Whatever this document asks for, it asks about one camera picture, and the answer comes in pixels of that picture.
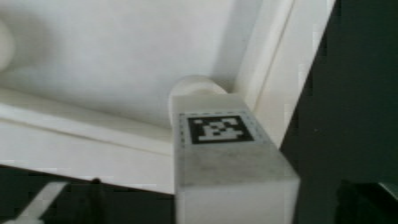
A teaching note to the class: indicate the white square table top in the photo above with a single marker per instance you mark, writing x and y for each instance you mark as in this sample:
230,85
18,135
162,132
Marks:
95,55

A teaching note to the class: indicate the white table leg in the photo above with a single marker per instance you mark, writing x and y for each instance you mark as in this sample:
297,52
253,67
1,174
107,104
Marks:
235,180

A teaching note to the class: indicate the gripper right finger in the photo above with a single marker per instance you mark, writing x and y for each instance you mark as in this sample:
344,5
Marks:
367,203

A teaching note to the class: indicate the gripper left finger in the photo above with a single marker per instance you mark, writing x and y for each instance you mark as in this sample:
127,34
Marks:
66,204

